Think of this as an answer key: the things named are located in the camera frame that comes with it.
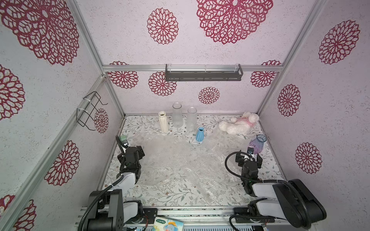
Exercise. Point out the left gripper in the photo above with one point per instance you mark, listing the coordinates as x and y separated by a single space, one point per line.
122 160

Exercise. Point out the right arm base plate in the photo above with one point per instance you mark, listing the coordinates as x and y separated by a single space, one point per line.
250 214

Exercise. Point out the purple blue glass vase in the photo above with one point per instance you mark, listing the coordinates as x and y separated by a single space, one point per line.
258 143

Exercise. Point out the tissue pack with cartoon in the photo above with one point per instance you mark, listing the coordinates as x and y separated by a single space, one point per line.
166 224

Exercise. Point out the black wall shelf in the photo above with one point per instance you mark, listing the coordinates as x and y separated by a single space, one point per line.
200 76

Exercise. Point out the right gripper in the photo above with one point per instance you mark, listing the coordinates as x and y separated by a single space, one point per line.
248 159

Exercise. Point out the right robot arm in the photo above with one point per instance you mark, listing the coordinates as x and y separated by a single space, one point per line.
276 199

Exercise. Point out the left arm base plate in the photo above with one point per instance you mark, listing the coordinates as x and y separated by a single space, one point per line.
148 216

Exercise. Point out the bubble purple vase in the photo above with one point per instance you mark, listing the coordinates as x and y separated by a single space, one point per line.
221 143

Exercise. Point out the bubble item front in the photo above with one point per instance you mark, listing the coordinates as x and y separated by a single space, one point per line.
209 175

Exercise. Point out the black wire wall rack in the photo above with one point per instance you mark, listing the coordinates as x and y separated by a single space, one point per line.
84 114

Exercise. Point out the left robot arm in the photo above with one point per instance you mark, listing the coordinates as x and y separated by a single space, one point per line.
106 210

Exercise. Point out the cream ribbed ceramic vase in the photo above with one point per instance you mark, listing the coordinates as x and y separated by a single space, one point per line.
163 122

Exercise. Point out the white pink plush toy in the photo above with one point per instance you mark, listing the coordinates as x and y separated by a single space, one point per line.
241 125

